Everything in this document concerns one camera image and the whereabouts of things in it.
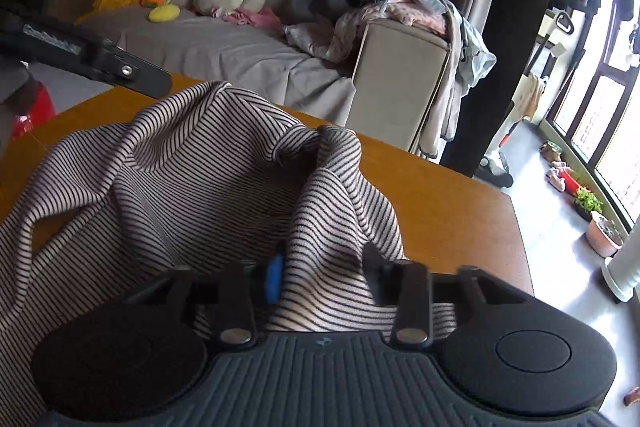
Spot striped knit sweater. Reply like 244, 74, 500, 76
1, 84, 451, 426

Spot pile of clothes on armrest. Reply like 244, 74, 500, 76
284, 0, 497, 159

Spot red stool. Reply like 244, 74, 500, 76
11, 82, 56, 140

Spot white orange vacuum cleaner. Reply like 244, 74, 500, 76
475, 126, 514, 188

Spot red bowl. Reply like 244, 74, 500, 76
559, 169, 582, 196

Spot green plant tray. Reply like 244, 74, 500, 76
574, 186, 603, 221

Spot beige sofa with grey cover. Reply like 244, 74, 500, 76
44, 0, 454, 153

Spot pink basin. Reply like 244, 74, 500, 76
586, 210, 624, 259

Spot white ribbed plant pot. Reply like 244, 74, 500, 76
601, 222, 640, 303

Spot grey neck pillow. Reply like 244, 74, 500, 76
280, 0, 350, 25

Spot dark curtain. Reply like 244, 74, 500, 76
440, 0, 549, 178

